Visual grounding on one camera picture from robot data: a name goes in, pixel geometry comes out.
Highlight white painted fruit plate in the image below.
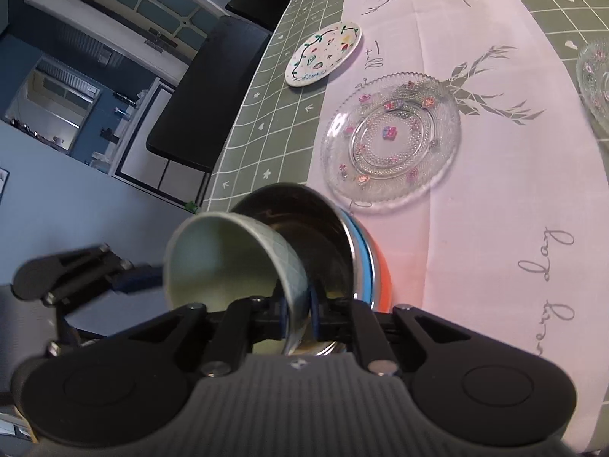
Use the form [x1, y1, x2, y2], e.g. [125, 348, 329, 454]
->
[284, 21, 363, 88]

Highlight small green ceramic bowl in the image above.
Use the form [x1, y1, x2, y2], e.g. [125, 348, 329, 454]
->
[163, 213, 313, 356]

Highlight blue steel-lined bowl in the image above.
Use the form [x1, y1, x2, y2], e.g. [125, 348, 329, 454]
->
[228, 183, 379, 358]

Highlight glass plate pink blue flowers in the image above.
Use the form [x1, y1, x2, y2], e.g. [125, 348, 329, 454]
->
[576, 37, 609, 125]

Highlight orange steel-lined bowl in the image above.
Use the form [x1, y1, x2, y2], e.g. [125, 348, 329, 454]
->
[354, 227, 394, 313]

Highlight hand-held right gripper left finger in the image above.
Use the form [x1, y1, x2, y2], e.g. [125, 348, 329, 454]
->
[95, 296, 288, 376]

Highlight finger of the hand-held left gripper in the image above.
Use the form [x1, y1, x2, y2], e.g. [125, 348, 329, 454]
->
[45, 305, 108, 359]
[12, 244, 165, 306]

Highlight white cabinet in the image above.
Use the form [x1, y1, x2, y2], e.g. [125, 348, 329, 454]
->
[88, 78, 211, 206]

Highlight metal door handle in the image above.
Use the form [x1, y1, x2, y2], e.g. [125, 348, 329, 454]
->
[145, 29, 180, 51]

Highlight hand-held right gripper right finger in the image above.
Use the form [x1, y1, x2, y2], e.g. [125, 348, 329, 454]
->
[307, 288, 481, 377]

